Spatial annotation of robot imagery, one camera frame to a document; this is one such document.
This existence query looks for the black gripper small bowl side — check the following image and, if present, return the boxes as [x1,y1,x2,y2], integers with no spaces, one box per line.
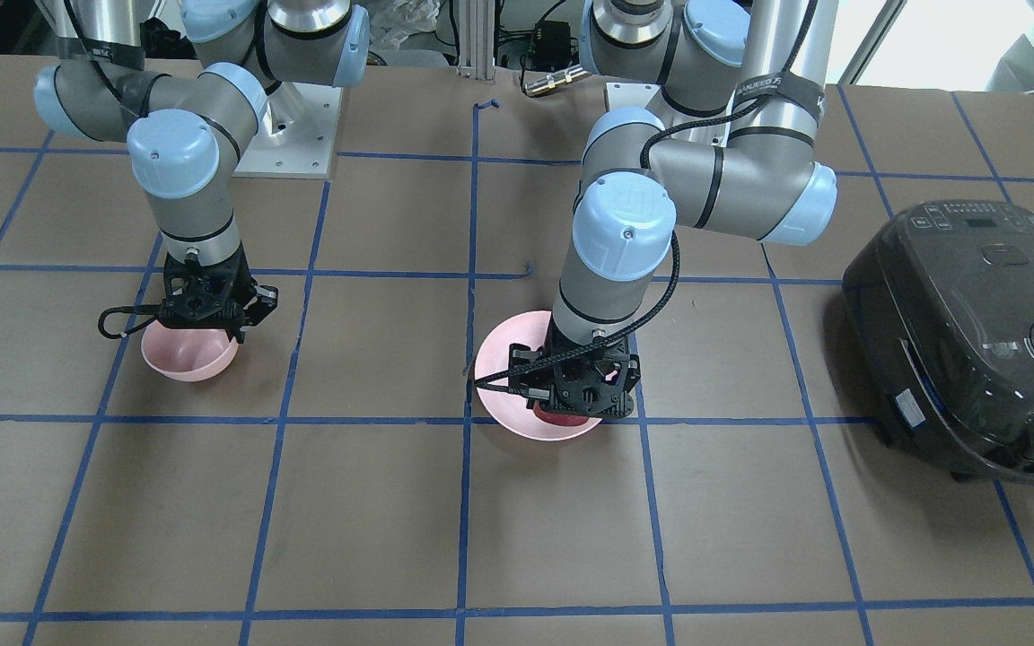
[157,252,279,344]

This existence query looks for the black gripper large bowl side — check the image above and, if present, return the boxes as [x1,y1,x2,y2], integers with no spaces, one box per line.
[508,335,641,420]

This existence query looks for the red apple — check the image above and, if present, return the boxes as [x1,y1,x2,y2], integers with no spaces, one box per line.
[533,402,592,428]

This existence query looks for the robot arm over large bowl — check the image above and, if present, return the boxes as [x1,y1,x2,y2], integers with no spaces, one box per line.
[475,1,838,420]

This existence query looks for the robot arm over small bowl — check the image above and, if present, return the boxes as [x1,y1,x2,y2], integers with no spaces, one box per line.
[33,1,370,342]

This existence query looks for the small pink bowl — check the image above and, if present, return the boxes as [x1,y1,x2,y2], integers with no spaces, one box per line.
[140,322,241,383]

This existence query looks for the large pink bowl plate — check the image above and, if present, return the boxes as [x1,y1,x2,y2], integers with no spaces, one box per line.
[473,310,600,441]

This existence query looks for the dark grey rice cooker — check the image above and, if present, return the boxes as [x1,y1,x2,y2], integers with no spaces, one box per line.
[842,199,1034,485]

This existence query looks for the metal base plate small bowl side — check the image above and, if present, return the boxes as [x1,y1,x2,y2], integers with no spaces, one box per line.
[234,83,344,179]

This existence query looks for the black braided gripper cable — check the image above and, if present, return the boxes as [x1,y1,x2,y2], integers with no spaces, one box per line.
[472,0,819,392]

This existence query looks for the metal base plate large bowl side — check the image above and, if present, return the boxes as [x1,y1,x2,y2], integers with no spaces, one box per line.
[604,82,660,111]

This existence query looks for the brass cable connector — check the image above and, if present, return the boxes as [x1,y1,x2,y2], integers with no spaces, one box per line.
[520,65,591,99]

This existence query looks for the aluminium frame post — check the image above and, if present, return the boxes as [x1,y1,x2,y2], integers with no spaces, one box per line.
[456,0,496,84]

